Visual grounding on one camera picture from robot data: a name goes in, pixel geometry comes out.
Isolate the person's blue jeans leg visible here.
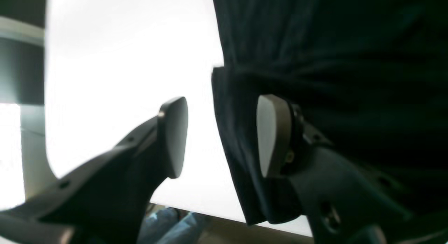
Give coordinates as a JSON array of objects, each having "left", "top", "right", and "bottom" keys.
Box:
[{"left": 136, "top": 207, "right": 212, "bottom": 244}]

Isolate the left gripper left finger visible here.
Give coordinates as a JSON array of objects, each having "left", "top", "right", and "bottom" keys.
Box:
[{"left": 1, "top": 97, "right": 189, "bottom": 244}]

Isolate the black T-shirt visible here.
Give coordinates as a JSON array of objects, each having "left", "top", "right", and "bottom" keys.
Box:
[{"left": 211, "top": 0, "right": 447, "bottom": 225}]

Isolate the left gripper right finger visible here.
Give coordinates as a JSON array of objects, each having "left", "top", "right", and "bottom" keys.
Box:
[{"left": 256, "top": 94, "right": 447, "bottom": 244}]

